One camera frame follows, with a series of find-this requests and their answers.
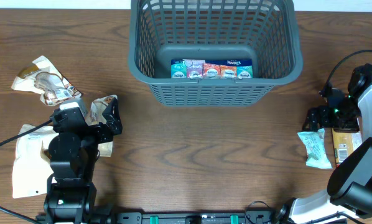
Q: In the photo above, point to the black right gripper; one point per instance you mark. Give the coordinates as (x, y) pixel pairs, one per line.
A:
(325, 121)

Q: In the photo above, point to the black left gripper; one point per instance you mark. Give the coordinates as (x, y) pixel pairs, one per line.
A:
(106, 134)

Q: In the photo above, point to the teal wipes packet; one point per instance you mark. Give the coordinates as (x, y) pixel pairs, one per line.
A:
(315, 147)

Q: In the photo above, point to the orange spaghetti package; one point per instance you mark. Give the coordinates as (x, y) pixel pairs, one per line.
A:
(345, 144)

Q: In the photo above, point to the Kleenex tissue multipack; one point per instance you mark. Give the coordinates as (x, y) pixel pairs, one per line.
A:
(211, 69)

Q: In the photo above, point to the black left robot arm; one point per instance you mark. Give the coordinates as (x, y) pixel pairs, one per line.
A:
(73, 153)

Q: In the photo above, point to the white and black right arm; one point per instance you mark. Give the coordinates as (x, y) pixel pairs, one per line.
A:
(349, 189)

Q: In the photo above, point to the beige snack pouch under gripper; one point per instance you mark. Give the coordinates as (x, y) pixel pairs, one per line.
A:
(95, 115)

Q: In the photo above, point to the beige snack pouch with window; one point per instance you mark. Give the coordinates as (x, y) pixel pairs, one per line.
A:
(42, 77)

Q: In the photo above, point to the white resealable pouch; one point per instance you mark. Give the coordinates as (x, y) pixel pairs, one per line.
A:
(31, 167)

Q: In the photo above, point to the grey plastic laundry basket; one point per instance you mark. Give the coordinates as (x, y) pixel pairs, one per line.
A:
(265, 32)

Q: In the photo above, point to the black mounting rail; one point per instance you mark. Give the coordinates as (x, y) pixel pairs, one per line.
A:
(257, 215)

